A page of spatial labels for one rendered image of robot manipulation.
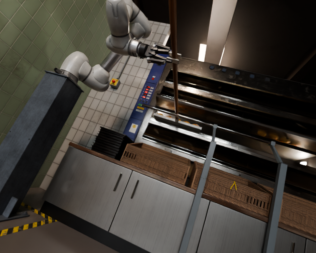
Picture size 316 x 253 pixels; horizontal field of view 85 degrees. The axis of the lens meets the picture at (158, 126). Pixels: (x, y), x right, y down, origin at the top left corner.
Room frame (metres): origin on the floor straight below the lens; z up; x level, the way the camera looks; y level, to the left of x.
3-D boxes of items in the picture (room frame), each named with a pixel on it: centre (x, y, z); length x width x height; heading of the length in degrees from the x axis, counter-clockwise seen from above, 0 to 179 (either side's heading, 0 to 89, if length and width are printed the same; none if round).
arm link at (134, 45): (0.87, 0.28, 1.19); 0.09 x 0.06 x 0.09; 168
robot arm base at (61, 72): (1.29, 0.82, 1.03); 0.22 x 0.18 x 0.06; 165
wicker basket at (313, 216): (1.37, -1.30, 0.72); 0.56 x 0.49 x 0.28; 77
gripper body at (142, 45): (0.85, 0.21, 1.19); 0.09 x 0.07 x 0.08; 78
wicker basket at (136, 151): (1.64, -0.13, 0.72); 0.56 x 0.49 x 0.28; 79
